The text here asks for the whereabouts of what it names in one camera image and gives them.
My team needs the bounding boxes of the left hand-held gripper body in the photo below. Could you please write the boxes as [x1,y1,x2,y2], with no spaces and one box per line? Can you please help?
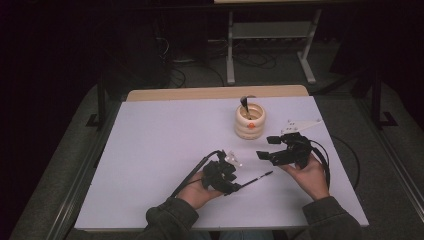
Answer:
[200,149,243,196]

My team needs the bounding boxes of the person's right hand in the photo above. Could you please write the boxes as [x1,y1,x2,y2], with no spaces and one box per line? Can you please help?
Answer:
[279,153,331,202]

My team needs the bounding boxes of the right hand-held gripper cable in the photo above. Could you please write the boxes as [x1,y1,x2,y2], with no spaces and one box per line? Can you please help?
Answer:
[309,134,362,192]

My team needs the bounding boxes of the thin black makeup brush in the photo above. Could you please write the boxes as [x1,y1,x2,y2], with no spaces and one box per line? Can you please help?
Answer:
[239,170,274,190]

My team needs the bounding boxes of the black floor cables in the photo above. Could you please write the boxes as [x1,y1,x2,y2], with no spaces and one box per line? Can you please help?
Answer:
[232,50,278,71]

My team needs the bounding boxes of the white board table cover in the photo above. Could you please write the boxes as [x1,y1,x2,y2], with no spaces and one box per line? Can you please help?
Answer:
[73,95,370,232]

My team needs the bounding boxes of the wooden table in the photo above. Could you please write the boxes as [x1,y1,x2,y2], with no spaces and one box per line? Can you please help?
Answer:
[125,84,310,102]

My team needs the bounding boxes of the wide black makeup brush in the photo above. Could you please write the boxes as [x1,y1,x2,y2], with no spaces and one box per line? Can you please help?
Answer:
[239,95,257,120]

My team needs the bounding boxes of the black metal stand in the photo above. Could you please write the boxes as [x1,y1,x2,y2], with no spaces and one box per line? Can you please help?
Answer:
[85,75,108,130]
[370,68,400,130]

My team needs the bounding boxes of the white metal stand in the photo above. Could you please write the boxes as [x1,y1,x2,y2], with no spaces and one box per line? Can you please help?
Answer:
[225,9,323,86]

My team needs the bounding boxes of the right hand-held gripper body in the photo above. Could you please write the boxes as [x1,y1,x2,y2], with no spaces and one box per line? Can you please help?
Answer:
[270,118,323,170]

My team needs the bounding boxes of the cream ribbed brush holder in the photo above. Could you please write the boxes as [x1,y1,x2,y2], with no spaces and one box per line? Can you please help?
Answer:
[234,102,267,141]

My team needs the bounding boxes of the person's left hand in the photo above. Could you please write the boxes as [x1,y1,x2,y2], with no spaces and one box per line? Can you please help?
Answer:
[176,170,225,211]

